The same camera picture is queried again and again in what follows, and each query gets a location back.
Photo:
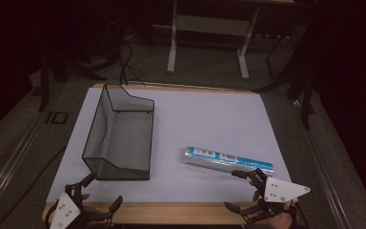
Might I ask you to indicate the wooden table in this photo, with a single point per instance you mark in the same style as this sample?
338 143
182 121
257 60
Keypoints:
171 213

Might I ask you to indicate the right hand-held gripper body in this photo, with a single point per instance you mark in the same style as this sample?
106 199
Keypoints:
282 191

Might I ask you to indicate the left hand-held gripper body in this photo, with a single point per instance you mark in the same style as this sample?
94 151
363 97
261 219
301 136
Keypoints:
64 211

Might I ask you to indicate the blue and silver roll package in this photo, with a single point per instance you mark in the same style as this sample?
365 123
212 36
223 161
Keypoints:
222 160

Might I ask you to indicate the white metal desk frame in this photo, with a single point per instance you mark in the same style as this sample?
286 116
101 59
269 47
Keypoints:
213 25

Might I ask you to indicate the black floor socket plate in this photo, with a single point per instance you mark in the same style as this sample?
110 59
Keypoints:
56 117

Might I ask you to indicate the metal floor rail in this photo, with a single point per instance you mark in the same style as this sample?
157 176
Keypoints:
9 165
324 171

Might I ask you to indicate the person's left hand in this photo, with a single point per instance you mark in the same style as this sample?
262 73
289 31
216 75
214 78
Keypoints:
89 210

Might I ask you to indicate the white table mat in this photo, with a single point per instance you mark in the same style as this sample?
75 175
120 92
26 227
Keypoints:
203 120

